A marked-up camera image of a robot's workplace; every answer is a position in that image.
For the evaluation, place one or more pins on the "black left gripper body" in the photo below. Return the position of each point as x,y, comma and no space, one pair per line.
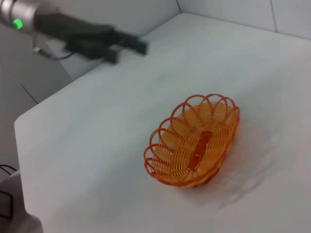
73,34

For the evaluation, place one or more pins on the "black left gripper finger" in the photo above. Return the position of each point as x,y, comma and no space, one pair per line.
136,43
112,55

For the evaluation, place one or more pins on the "orange woven plastic basket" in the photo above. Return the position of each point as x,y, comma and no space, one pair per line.
179,145

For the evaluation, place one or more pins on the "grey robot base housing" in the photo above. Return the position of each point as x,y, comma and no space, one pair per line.
17,208

